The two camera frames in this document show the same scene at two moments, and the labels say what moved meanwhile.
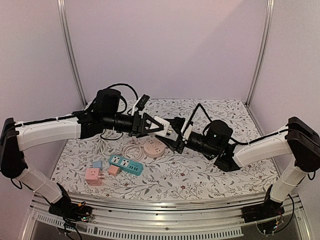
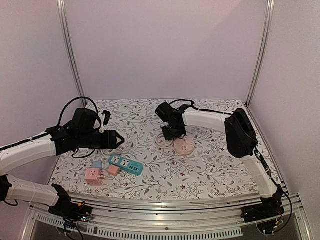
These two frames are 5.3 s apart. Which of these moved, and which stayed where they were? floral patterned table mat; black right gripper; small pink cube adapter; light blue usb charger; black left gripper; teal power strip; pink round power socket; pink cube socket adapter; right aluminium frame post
Moved: pink round power socket; black right gripper; black left gripper
Stayed: right aluminium frame post; floral patterned table mat; teal power strip; pink cube socket adapter; light blue usb charger; small pink cube adapter
